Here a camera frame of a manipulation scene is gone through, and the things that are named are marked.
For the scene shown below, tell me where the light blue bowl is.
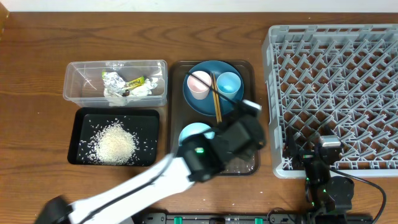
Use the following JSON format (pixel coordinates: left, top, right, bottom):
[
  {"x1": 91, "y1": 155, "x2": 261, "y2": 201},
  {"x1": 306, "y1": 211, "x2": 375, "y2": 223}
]
[{"x1": 178, "y1": 123, "x2": 215, "y2": 146}]

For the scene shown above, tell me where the white tissue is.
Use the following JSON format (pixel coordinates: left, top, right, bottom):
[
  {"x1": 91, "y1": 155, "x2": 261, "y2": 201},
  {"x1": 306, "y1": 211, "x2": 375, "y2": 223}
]
[
  {"x1": 125, "y1": 77, "x2": 159, "y2": 97},
  {"x1": 104, "y1": 88, "x2": 127, "y2": 107}
]

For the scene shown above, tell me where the pile of rice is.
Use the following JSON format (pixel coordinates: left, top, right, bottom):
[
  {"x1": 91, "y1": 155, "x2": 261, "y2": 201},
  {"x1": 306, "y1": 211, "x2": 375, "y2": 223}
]
[{"x1": 77, "y1": 117, "x2": 158, "y2": 166}]

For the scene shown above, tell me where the foil snack wrapper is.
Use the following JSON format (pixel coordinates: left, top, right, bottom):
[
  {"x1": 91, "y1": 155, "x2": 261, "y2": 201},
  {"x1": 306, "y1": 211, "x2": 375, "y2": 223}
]
[{"x1": 101, "y1": 72, "x2": 144, "y2": 96}]

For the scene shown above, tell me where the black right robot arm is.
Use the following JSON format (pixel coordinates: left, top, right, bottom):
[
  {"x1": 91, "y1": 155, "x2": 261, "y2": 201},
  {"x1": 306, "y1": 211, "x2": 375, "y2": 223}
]
[{"x1": 284, "y1": 128, "x2": 374, "y2": 224}]

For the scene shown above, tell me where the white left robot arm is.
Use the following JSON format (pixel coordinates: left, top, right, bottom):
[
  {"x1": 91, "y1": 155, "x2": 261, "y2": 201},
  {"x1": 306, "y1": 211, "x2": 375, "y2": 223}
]
[{"x1": 36, "y1": 115, "x2": 265, "y2": 223}]

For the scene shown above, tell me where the grey dishwasher rack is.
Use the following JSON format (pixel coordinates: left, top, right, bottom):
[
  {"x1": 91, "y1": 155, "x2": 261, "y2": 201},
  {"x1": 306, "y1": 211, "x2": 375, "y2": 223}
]
[{"x1": 262, "y1": 24, "x2": 397, "y2": 179}]

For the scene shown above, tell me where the wooden chopstick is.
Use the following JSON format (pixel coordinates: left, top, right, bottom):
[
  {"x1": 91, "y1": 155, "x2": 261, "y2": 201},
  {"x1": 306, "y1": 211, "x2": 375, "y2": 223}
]
[
  {"x1": 212, "y1": 72, "x2": 223, "y2": 123},
  {"x1": 210, "y1": 72, "x2": 221, "y2": 124}
]

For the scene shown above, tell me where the light blue cup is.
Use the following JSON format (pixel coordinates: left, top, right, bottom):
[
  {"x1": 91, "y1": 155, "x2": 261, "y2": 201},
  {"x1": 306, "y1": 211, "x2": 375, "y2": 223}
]
[{"x1": 216, "y1": 72, "x2": 241, "y2": 100}]

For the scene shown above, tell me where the pink cup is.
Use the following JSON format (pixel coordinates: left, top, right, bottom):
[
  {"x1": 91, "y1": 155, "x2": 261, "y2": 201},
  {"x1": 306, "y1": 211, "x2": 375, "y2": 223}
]
[{"x1": 187, "y1": 71, "x2": 212, "y2": 100}]

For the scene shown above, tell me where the brown serving tray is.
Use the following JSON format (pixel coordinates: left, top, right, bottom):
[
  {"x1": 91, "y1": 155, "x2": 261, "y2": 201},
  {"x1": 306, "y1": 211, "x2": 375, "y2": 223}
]
[{"x1": 165, "y1": 60, "x2": 261, "y2": 177}]

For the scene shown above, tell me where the dark blue plate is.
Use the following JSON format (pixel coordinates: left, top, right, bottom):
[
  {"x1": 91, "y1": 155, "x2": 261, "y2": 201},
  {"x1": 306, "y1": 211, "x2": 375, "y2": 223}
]
[{"x1": 183, "y1": 60, "x2": 244, "y2": 116}]

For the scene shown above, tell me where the clear plastic bin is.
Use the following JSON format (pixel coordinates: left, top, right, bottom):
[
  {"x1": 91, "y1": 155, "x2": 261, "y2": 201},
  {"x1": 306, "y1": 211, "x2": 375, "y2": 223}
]
[{"x1": 63, "y1": 60, "x2": 168, "y2": 108}]

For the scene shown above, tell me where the black plastic tray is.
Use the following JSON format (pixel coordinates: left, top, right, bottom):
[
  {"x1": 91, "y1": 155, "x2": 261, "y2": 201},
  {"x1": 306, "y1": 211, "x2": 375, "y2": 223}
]
[{"x1": 67, "y1": 107, "x2": 160, "y2": 167}]

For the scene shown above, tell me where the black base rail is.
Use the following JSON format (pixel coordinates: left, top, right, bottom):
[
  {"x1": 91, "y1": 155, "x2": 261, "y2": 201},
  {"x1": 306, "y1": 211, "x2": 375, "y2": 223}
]
[{"x1": 132, "y1": 212, "x2": 307, "y2": 224}]

